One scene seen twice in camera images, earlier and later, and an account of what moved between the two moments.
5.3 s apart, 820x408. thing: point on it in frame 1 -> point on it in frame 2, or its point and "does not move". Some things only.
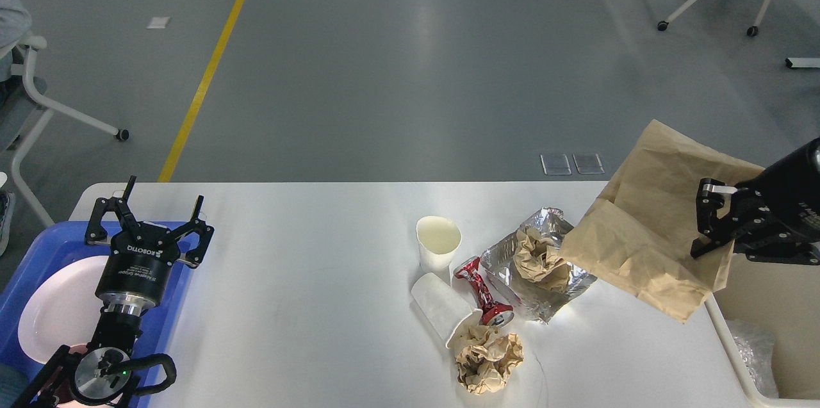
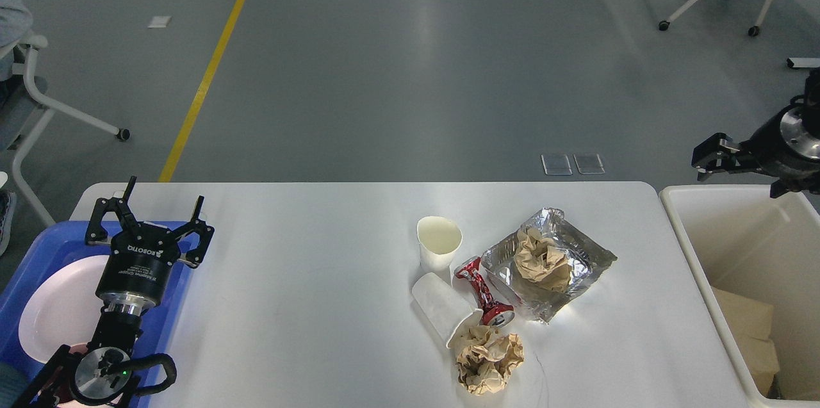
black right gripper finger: (708, 238) -> (719, 153)
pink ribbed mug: (61, 387) does not move
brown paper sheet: (638, 237) -> (753, 322)
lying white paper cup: (446, 314) does not move
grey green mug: (13, 378) does not move
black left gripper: (133, 278) does not move
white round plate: (64, 310) does not move
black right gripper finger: (799, 253) -> (783, 186)
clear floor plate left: (555, 164) does not move
